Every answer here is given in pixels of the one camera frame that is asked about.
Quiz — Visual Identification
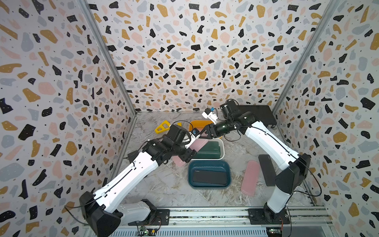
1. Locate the pink pencil case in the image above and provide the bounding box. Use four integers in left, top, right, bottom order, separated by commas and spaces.
241, 161, 261, 196
172, 138, 208, 167

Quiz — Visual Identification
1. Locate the dark grey pencil case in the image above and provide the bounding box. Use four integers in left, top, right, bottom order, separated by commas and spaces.
258, 154, 276, 187
192, 170, 228, 186

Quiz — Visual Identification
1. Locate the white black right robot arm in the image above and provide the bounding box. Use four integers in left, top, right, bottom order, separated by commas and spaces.
200, 108, 311, 223

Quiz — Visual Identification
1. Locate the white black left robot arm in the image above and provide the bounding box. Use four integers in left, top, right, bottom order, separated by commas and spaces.
80, 124, 200, 237

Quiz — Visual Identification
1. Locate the yellow storage box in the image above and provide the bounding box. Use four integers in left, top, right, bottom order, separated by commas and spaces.
188, 120, 213, 132

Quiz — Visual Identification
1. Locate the white storage box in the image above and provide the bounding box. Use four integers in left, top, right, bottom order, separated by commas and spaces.
189, 138, 225, 160

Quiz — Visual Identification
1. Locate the teal storage box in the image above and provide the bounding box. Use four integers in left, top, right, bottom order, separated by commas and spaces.
188, 160, 232, 189

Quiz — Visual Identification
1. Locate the yellow triangular ruler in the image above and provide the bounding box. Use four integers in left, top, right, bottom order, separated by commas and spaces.
155, 120, 171, 134

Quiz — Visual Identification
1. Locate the black briefcase with metal latches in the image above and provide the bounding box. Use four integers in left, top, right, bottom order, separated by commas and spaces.
239, 105, 277, 128

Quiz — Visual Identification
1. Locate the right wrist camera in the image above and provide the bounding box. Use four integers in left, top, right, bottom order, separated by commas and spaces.
202, 107, 218, 124

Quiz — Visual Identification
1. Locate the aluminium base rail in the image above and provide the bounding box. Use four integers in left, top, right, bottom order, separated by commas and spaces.
111, 206, 338, 237

